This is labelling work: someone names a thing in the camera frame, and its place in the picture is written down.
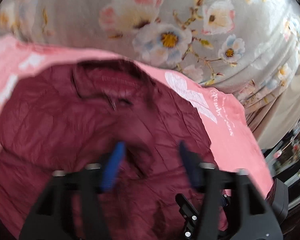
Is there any pink plush blanket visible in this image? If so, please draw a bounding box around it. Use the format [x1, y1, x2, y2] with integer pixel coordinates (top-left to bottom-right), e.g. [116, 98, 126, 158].
[0, 36, 272, 195]

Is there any grey floral bed sheet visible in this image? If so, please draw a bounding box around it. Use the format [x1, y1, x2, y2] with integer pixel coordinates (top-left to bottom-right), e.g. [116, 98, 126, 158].
[0, 0, 300, 106]

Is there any beige curtain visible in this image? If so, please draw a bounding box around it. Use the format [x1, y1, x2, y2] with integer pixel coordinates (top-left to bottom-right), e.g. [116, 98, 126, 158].
[247, 64, 300, 149]

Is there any maroon puffer jacket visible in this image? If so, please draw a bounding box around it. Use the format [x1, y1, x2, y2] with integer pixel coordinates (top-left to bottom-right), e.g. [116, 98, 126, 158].
[0, 60, 214, 239]

